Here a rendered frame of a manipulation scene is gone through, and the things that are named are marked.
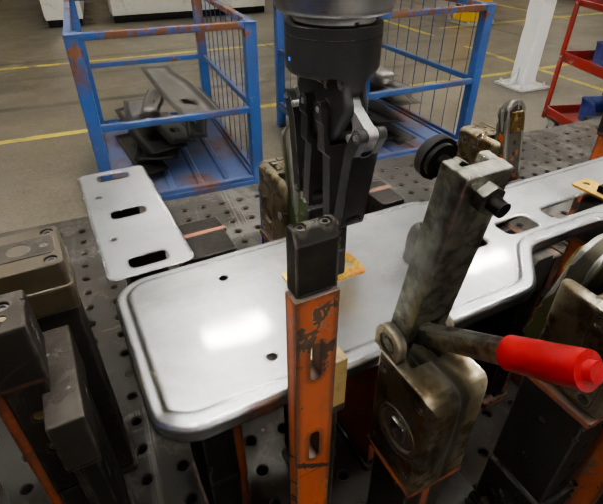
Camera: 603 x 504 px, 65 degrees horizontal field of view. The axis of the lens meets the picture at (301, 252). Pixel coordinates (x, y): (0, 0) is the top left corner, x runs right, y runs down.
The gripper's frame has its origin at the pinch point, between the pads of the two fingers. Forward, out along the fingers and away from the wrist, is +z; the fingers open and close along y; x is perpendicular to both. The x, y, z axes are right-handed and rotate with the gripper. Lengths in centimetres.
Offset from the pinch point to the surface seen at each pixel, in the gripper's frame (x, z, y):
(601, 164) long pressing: -55, 6, 7
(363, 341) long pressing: 0.4, 6.4, -8.3
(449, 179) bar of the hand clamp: 1.8, -14.4, -16.2
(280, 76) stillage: -129, 68, 285
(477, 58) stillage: -195, 38, 168
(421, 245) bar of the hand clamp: 1.8, -9.1, -14.9
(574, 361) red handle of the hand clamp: 0.7, -8.3, -25.7
